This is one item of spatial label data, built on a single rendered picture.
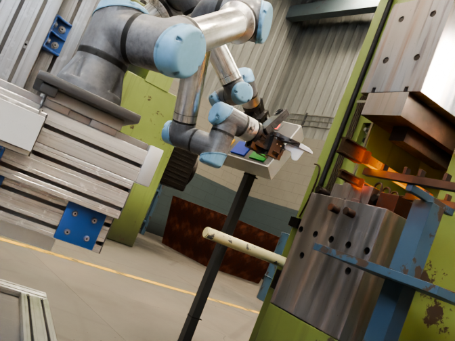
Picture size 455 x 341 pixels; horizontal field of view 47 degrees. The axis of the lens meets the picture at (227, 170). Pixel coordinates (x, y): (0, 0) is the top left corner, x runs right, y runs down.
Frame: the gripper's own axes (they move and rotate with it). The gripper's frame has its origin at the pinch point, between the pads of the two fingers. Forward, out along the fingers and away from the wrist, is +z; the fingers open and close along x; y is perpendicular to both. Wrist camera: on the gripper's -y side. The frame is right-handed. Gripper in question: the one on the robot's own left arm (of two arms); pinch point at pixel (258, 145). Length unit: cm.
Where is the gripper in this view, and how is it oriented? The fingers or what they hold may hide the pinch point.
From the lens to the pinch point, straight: 220.7
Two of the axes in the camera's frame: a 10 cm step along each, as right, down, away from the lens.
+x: -7.9, -2.5, 5.7
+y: 5.7, -6.6, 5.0
